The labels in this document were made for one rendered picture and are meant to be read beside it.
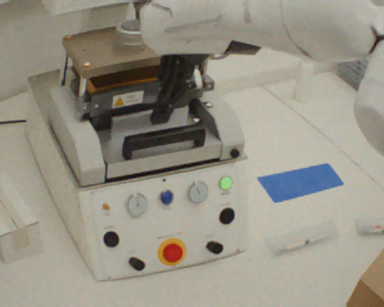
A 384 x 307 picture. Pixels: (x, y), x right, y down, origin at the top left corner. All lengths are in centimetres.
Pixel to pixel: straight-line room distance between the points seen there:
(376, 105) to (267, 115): 126
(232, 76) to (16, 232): 91
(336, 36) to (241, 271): 80
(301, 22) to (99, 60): 64
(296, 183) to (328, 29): 101
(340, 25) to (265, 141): 114
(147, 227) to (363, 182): 65
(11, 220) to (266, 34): 72
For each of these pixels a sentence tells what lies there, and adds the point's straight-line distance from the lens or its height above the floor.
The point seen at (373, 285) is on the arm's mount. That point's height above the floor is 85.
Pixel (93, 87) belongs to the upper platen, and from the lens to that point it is 127.
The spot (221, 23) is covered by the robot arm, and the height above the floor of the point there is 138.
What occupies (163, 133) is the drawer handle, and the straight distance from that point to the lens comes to 124.
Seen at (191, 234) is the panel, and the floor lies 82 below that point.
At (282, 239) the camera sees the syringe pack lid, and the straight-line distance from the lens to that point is 143.
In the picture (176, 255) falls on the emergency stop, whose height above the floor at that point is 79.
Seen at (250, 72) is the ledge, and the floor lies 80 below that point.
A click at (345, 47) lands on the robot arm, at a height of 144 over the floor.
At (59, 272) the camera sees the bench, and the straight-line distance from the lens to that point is 130.
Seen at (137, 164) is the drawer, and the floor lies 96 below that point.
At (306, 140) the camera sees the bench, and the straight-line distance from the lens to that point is 180.
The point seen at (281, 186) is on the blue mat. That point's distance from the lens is 161.
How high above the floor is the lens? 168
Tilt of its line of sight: 34 degrees down
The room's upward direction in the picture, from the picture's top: 9 degrees clockwise
